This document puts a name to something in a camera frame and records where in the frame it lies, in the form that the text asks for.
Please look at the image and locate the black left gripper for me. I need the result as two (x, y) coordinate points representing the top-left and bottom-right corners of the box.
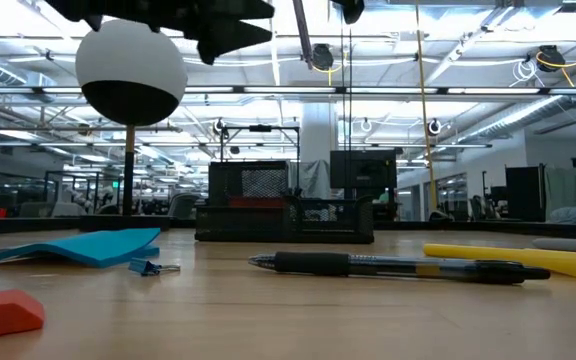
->
(42, 0), (275, 66)

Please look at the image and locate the purple pen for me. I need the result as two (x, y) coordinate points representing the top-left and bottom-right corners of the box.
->
(291, 0), (315, 70)

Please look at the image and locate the black mesh desk organizer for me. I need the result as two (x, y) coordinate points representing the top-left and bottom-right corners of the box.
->
(195, 159), (375, 245)

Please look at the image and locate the black gel pen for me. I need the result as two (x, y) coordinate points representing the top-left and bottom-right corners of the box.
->
(247, 251), (552, 286)

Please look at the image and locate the blue sticky note pad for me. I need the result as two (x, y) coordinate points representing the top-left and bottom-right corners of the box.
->
(0, 227), (162, 269)

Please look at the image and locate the yellow highlighter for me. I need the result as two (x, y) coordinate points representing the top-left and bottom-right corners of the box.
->
(422, 243), (576, 284)

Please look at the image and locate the orange eraser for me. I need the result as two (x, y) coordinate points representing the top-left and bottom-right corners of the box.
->
(0, 288), (46, 341)

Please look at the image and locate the black monitor on stand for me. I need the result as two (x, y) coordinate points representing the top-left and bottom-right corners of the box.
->
(329, 149), (398, 201)

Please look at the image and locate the black tall cabinet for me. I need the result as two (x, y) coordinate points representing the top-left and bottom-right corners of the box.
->
(505, 164), (548, 223)

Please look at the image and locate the blue binder clip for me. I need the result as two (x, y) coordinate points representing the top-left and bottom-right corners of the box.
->
(127, 258), (182, 277)

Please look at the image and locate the black background rig frame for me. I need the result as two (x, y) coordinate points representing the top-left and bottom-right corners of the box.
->
(219, 124), (302, 191)

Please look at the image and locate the yellow hanging cable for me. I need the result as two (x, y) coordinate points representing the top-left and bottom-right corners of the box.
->
(414, 0), (440, 214)

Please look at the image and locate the black aluminium table frame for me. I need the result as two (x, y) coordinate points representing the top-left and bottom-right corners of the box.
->
(0, 214), (576, 240)

